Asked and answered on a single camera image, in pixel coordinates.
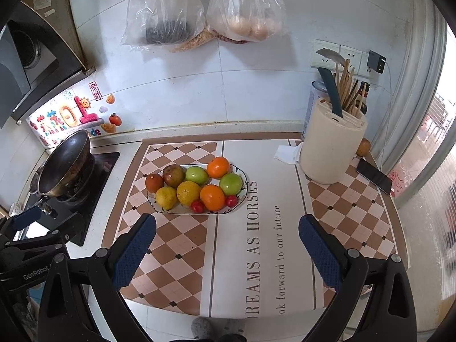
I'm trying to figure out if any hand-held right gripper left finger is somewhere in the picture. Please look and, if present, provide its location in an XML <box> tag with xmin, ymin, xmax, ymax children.
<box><xmin>37</xmin><ymin>213</ymin><xmax>159</xmax><ymax>342</ymax></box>

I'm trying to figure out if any black smartphone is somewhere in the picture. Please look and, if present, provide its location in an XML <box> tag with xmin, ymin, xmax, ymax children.
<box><xmin>356</xmin><ymin>158</ymin><xmax>393</xmax><ymax>195</ymax></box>

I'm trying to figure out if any green apple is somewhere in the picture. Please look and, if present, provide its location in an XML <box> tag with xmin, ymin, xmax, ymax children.
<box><xmin>219</xmin><ymin>173</ymin><xmax>244</xmax><ymax>196</ymax></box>
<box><xmin>185</xmin><ymin>166</ymin><xmax>209</xmax><ymax>185</ymax></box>

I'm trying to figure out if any orange tangerine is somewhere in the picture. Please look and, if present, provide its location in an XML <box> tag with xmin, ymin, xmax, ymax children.
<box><xmin>207</xmin><ymin>157</ymin><xmax>231</xmax><ymax>179</ymax></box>
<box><xmin>199</xmin><ymin>184</ymin><xmax>226</xmax><ymax>211</ymax></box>

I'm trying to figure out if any bundle of wooden chopsticks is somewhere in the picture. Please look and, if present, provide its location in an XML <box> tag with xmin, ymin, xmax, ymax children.
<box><xmin>335</xmin><ymin>59</ymin><xmax>366</xmax><ymax>116</ymax></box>

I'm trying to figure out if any clear plastic window sheet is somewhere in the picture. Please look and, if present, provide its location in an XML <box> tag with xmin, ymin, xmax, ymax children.
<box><xmin>388</xmin><ymin>93</ymin><xmax>456</xmax><ymax>332</ymax></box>

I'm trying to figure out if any dark knife handle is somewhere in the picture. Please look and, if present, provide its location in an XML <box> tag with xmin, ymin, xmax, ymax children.
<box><xmin>317</xmin><ymin>67</ymin><xmax>343</xmax><ymax>119</ymax></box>

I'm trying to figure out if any dark sauce bottle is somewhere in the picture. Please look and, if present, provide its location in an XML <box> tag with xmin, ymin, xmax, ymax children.
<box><xmin>356</xmin><ymin>81</ymin><xmax>370</xmax><ymax>115</ymax></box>

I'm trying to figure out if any clear plastic bag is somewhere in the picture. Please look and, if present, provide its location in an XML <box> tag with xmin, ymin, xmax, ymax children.
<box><xmin>121</xmin><ymin>0</ymin><xmax>207</xmax><ymax>48</ymax></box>
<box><xmin>206</xmin><ymin>0</ymin><xmax>288</xmax><ymax>42</ymax></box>

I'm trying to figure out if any large colourful wall sticker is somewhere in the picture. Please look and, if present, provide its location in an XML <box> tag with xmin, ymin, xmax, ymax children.
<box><xmin>27</xmin><ymin>94</ymin><xmax>102</xmax><ymax>146</ymax></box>

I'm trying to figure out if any yellow dried noodles bundle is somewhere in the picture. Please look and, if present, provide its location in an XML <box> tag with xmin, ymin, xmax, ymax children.
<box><xmin>171</xmin><ymin>28</ymin><xmax>219</xmax><ymax>53</ymax></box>

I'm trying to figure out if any white charger cable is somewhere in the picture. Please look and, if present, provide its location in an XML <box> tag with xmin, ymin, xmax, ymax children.
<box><xmin>370</xmin><ymin>65</ymin><xmax>393</xmax><ymax>164</ymax></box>

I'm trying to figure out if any white floral plate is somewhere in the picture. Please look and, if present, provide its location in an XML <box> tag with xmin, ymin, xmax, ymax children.
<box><xmin>147</xmin><ymin>164</ymin><xmax>249</xmax><ymax>215</ymax></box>

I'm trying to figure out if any yellow citrus fruit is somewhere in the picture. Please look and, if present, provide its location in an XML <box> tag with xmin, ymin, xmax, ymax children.
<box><xmin>155</xmin><ymin>187</ymin><xmax>179</xmax><ymax>211</ymax></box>
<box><xmin>176</xmin><ymin>181</ymin><xmax>202</xmax><ymax>206</ymax></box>

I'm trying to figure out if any reddish mesh bag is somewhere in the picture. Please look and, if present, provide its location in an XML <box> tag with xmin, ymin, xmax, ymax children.
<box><xmin>217</xmin><ymin>33</ymin><xmax>250</xmax><ymax>45</ymax></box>

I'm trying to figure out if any grey ribbed window frame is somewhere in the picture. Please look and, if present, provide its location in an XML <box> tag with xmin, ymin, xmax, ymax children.
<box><xmin>370</xmin><ymin>0</ymin><xmax>449</xmax><ymax>186</ymax></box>

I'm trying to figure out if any dark red orange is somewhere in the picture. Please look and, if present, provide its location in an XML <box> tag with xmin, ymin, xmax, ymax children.
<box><xmin>145</xmin><ymin>173</ymin><xmax>165</xmax><ymax>192</ymax></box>

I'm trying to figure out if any brown checkered kitchen mat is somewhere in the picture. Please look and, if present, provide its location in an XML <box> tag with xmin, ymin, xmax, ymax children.
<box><xmin>101</xmin><ymin>133</ymin><xmax>408</xmax><ymax>319</ymax></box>

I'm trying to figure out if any cream utensil holder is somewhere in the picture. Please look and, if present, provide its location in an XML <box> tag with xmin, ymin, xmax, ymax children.
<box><xmin>300</xmin><ymin>98</ymin><xmax>368</xmax><ymax>185</ymax></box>

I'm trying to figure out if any black range hood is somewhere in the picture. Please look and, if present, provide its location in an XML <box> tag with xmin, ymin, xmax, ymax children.
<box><xmin>0</xmin><ymin>0</ymin><xmax>96</xmax><ymax>129</ymax></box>

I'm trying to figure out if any dark dried food bundle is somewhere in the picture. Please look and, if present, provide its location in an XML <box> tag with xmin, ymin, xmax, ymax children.
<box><xmin>145</xmin><ymin>19</ymin><xmax>191</xmax><ymax>45</ymax></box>

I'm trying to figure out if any black wok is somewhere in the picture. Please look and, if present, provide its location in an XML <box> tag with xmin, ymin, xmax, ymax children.
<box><xmin>30</xmin><ymin>130</ymin><xmax>91</xmax><ymax>218</ymax></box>

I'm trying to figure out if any black plug charger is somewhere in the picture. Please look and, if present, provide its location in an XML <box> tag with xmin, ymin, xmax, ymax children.
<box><xmin>367</xmin><ymin>50</ymin><xmax>387</xmax><ymax>74</ymax></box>

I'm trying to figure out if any white tissue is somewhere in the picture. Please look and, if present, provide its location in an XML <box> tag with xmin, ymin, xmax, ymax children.
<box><xmin>274</xmin><ymin>145</ymin><xmax>303</xmax><ymax>165</ymax></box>

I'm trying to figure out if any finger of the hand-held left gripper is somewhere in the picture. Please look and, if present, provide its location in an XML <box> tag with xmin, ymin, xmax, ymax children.
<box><xmin>7</xmin><ymin>213</ymin><xmax>86</xmax><ymax>247</ymax></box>
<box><xmin>0</xmin><ymin>207</ymin><xmax>42</xmax><ymax>237</ymax></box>

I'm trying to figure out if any grey fuzzy slipper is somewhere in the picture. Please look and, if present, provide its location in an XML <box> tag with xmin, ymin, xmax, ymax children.
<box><xmin>191</xmin><ymin>316</ymin><xmax>214</xmax><ymax>342</ymax></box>
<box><xmin>219</xmin><ymin>319</ymin><xmax>246</xmax><ymax>337</ymax></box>

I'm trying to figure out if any black glass cooktop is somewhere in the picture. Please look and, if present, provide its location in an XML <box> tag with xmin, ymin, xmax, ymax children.
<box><xmin>11</xmin><ymin>151</ymin><xmax>121</xmax><ymax>248</ymax></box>

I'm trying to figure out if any red apple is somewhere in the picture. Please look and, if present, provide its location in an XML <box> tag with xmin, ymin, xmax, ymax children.
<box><xmin>163</xmin><ymin>164</ymin><xmax>186</xmax><ymax>188</ymax></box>

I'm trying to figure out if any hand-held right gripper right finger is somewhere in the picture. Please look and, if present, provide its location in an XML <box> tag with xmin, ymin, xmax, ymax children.
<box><xmin>298</xmin><ymin>214</ymin><xmax>417</xmax><ymax>342</ymax></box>

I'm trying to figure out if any silver spray can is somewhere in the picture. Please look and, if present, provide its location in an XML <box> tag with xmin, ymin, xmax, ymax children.
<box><xmin>302</xmin><ymin>80</ymin><xmax>333</xmax><ymax>143</ymax></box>

